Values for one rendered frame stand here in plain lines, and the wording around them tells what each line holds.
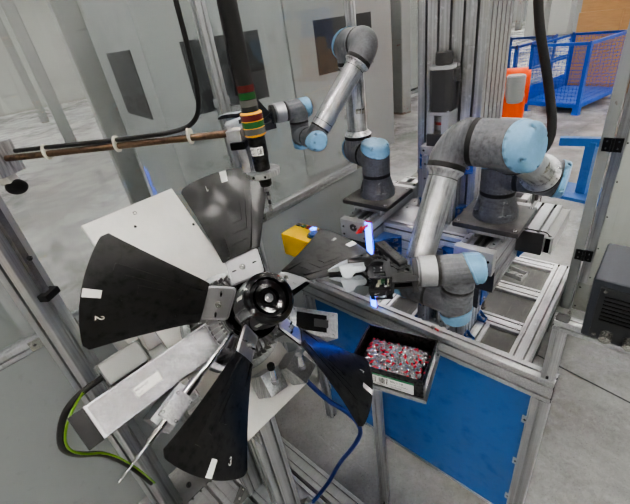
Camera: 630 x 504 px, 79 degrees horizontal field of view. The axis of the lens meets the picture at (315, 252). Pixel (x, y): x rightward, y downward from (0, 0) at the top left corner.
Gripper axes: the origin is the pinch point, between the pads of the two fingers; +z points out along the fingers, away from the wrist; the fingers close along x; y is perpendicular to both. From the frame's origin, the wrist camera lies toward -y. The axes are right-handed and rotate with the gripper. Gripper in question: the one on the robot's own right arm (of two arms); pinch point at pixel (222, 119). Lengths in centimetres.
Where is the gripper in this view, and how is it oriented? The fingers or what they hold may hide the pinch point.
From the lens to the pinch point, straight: 154.3
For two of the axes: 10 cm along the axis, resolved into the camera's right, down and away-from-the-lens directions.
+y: 0.8, 7.8, 6.2
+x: -4.2, -5.3, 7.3
